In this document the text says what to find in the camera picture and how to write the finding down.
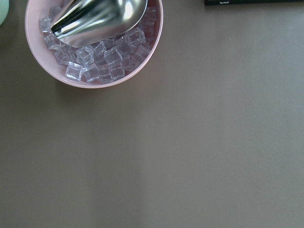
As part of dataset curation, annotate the black tray with glasses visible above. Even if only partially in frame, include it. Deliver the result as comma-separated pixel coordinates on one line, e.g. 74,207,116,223
204,0,304,6

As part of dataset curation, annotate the clear ice cubes pile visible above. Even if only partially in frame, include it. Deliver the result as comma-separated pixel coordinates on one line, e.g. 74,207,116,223
39,6,157,84

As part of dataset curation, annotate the mint green bowl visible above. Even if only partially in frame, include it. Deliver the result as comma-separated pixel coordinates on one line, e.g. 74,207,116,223
0,0,10,25

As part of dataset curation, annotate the pink bowl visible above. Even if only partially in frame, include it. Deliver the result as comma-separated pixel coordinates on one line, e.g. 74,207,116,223
25,0,164,89

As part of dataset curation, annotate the metal ice scoop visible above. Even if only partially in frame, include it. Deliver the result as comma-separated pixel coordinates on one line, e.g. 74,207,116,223
51,0,148,48

